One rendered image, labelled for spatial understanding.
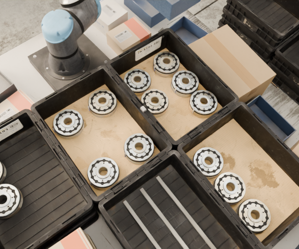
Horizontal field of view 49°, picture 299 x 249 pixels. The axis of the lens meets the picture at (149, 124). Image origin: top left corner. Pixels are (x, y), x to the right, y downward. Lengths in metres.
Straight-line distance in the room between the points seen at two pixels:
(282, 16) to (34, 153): 1.59
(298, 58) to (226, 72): 0.89
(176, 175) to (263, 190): 0.29
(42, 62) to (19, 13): 1.33
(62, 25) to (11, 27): 1.45
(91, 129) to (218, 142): 0.46
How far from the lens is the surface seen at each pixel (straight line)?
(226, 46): 1.39
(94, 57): 1.45
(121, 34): 1.48
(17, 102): 1.36
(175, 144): 1.05
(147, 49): 1.28
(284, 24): 2.11
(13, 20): 2.73
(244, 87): 1.29
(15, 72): 1.53
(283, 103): 1.52
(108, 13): 1.54
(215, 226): 1.11
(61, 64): 1.37
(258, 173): 1.19
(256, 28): 1.98
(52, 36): 1.26
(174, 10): 1.12
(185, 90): 1.23
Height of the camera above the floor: 1.89
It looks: 64 degrees down
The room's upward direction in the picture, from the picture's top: 6 degrees clockwise
